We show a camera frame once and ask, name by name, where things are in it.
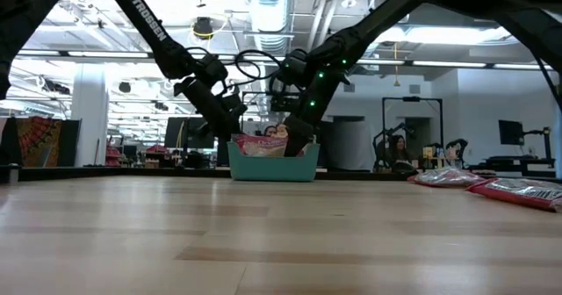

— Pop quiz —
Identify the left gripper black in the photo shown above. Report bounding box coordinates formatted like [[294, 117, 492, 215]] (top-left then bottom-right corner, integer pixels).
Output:
[[173, 76, 249, 140]]

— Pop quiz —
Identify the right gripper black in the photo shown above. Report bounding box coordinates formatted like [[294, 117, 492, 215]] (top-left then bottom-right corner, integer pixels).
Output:
[[269, 68, 353, 158]]

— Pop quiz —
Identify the red popcorn bag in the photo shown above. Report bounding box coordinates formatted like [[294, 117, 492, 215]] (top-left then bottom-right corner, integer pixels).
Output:
[[465, 177, 562, 213], [231, 133, 290, 158], [407, 167, 486, 189]]

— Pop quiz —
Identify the black monitor on arm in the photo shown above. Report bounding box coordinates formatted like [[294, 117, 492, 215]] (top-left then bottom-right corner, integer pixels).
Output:
[[498, 119, 526, 147]]

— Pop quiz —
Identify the black cabinet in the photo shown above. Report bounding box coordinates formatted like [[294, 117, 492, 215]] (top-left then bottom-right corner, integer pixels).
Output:
[[217, 132, 234, 168]]

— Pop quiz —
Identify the black computer monitor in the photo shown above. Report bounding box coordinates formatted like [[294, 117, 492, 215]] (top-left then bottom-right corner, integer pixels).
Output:
[[188, 117, 219, 150], [164, 117, 191, 150]]

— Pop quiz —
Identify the black upright panel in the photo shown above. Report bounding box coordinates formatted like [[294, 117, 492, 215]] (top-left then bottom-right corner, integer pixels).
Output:
[[315, 119, 334, 169]]

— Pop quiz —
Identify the teal plastic basket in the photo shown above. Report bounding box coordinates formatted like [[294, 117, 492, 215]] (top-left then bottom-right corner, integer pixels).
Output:
[[227, 141, 321, 183]]

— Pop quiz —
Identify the white cylindrical tank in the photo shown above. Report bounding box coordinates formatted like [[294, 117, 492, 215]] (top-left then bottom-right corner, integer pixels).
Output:
[[328, 115, 375, 171]]

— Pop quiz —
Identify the long ceiling light strip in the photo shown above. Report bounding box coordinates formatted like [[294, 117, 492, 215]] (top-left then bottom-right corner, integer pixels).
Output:
[[412, 60, 487, 69], [17, 48, 61, 57], [68, 51, 150, 60], [242, 55, 286, 63], [356, 58, 405, 67], [491, 62, 555, 72]]

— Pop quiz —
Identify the black ceiling dome fixture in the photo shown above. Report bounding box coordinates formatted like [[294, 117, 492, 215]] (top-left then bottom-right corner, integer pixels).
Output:
[[191, 17, 215, 41]]

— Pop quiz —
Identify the red background chair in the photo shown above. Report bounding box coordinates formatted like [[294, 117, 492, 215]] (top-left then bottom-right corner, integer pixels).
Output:
[[104, 144, 125, 168]]

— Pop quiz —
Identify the white round column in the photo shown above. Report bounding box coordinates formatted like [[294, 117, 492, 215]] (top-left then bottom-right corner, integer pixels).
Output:
[[71, 64, 109, 168]]

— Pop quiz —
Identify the black partition panel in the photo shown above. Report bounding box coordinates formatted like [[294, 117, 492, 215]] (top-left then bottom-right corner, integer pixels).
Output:
[[56, 119, 83, 168]]

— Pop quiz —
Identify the colourful patterned tapestry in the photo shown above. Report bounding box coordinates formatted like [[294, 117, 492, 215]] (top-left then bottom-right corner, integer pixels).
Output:
[[16, 117, 62, 168]]

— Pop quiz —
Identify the black desk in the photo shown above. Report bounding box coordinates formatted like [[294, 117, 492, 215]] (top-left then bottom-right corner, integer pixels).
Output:
[[467, 155, 557, 178]]

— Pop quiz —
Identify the black metal frame stand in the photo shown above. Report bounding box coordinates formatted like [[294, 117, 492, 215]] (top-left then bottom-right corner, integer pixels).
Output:
[[240, 90, 308, 133], [381, 97, 444, 155]]

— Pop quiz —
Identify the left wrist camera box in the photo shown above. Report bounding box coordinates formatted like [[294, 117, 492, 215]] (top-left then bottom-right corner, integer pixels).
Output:
[[192, 53, 230, 86]]

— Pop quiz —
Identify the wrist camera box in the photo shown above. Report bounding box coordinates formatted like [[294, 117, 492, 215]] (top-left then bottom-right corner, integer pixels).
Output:
[[279, 48, 309, 88], [192, 53, 230, 86]]

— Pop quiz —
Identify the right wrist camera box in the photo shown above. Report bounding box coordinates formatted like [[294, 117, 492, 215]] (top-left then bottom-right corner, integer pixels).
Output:
[[279, 48, 309, 88]]

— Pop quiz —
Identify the silver ceiling air duct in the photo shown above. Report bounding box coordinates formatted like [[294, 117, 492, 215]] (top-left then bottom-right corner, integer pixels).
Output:
[[243, 0, 294, 123]]

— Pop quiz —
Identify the blue grey upright post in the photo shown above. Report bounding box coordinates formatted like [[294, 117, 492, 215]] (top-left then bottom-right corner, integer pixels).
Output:
[[553, 105, 562, 180]]

